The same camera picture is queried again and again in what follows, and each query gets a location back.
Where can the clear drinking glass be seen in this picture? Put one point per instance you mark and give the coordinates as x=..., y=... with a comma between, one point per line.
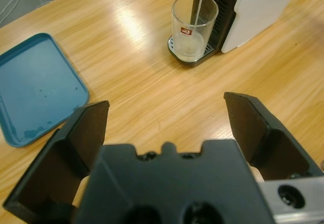
x=187, y=44

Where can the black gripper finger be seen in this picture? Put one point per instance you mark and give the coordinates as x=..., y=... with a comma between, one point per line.
x=63, y=153
x=273, y=148

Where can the chrome and black drip tray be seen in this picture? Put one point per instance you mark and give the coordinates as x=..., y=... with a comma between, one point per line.
x=189, y=61

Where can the white capsule coffee machine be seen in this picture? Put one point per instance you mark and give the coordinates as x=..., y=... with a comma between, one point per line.
x=255, y=11

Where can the teal plastic serving tray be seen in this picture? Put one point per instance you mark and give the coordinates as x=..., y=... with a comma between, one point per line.
x=33, y=87

